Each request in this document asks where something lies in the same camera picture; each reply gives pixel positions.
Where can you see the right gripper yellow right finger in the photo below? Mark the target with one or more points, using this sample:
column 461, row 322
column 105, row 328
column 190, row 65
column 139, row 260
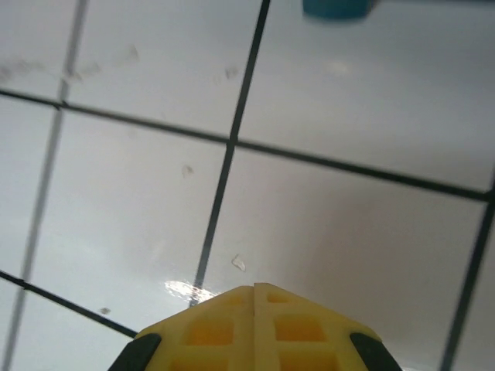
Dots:
column 305, row 344

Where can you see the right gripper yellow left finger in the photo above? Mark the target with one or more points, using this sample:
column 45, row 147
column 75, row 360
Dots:
column 216, row 348

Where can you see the blue starry night print box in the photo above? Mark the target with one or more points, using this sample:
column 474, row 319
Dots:
column 334, row 8

